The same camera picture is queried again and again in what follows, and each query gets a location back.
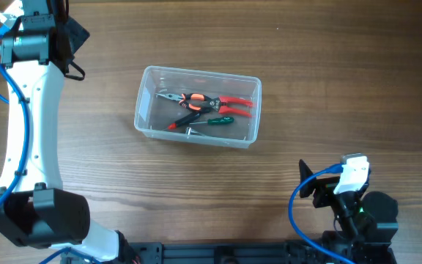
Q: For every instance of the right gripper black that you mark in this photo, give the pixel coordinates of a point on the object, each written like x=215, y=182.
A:
x=325, y=187

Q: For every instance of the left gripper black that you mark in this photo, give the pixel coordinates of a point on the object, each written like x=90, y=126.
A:
x=78, y=32

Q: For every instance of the green handled screwdriver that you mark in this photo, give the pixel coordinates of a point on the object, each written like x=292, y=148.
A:
x=216, y=121

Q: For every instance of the clear plastic container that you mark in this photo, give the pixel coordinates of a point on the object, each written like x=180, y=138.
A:
x=154, y=113

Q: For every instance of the red handled pruning shears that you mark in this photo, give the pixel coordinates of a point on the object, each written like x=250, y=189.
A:
x=229, y=105

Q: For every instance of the silver L-shaped socket wrench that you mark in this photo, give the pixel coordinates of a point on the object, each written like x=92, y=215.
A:
x=191, y=131

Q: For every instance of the black red handled screwdriver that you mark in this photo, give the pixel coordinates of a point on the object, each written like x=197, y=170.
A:
x=185, y=120

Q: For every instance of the orange black needle-nose pliers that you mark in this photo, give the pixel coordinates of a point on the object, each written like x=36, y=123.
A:
x=186, y=100

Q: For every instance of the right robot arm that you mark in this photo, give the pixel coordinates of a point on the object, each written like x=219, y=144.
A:
x=367, y=221

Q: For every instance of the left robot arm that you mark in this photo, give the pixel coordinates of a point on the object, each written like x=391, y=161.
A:
x=35, y=210

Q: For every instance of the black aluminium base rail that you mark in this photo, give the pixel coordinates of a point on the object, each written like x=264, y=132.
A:
x=242, y=253

